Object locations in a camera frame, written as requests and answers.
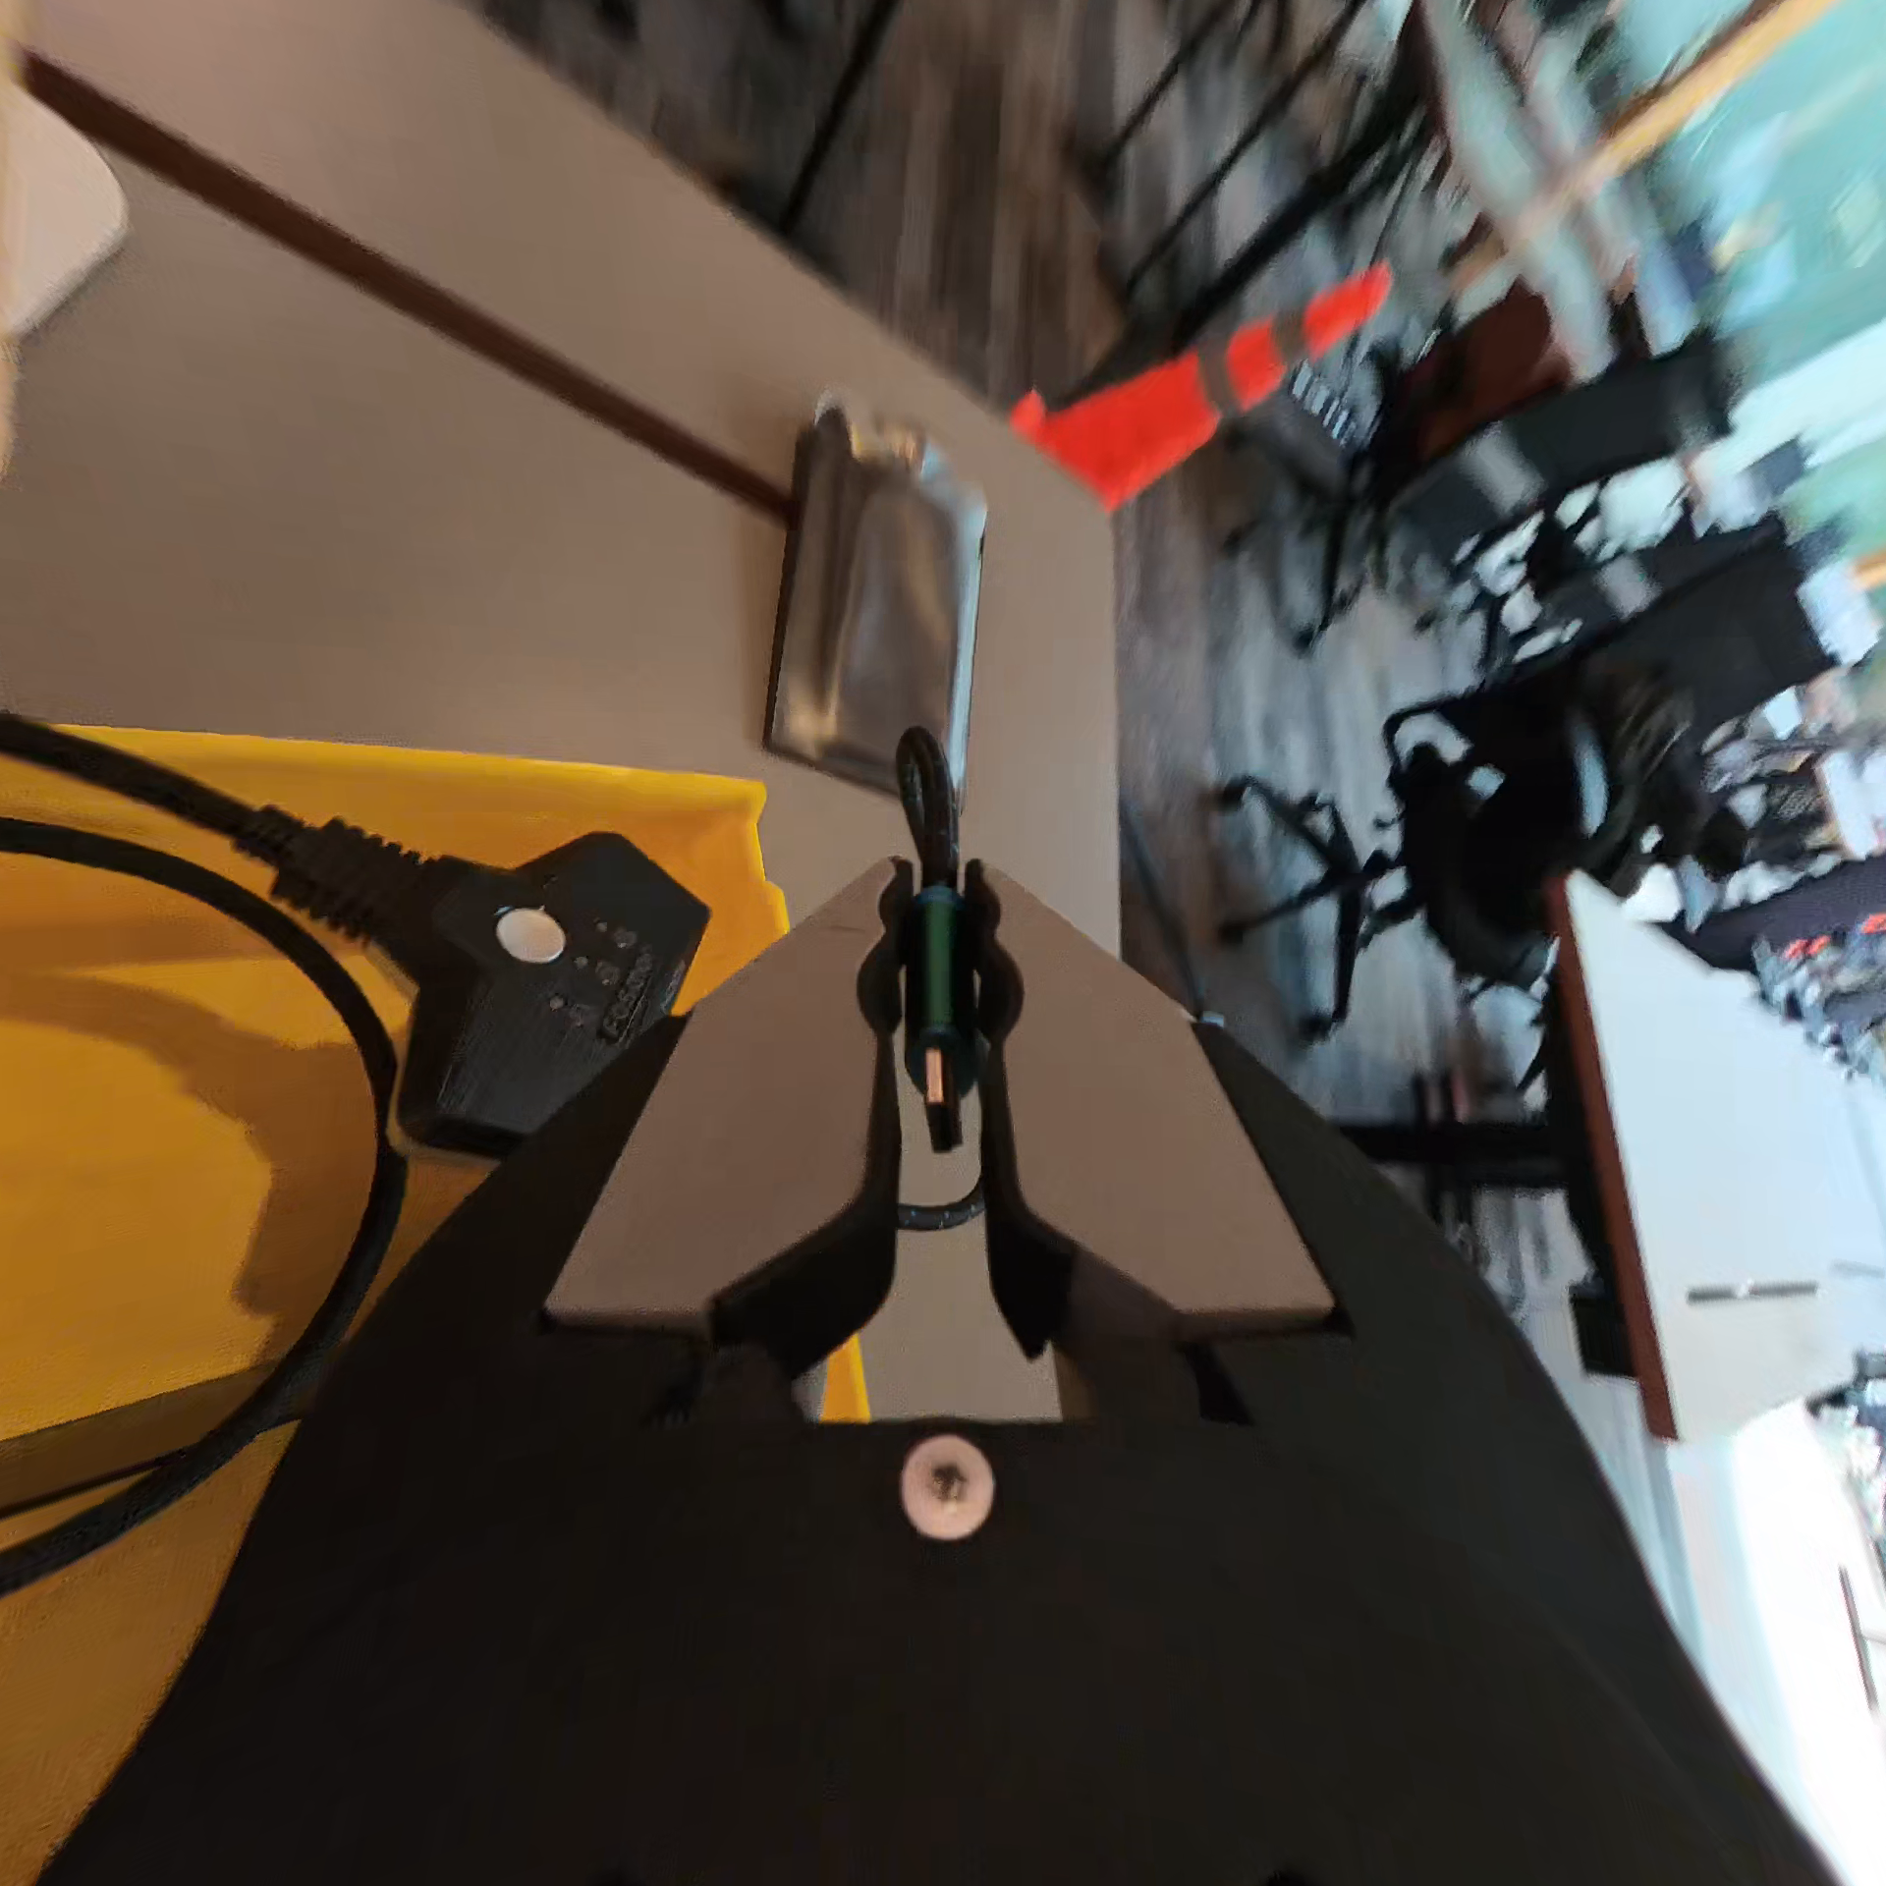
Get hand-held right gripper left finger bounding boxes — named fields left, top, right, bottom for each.
left=544, top=860, right=903, bottom=1378

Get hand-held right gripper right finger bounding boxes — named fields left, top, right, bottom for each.
left=976, top=862, right=1336, bottom=1359

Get black hdmi switch box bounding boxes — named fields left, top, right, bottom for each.
left=399, top=832, right=713, bottom=1154

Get thin black cable green plugs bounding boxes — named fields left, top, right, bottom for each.
left=890, top=726, right=987, bottom=1235

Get yellow plastic bin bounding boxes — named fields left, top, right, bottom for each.
left=0, top=721, right=875, bottom=1886

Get flat silver grey bag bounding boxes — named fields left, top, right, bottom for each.
left=762, top=396, right=992, bottom=802

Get white office desk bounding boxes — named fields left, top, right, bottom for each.
left=1546, top=868, right=1886, bottom=1436

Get orange traffic cone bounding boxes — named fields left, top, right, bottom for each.
left=1011, top=263, right=1395, bottom=514

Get black switch output cable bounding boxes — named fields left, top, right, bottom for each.
left=0, top=706, right=452, bottom=1601

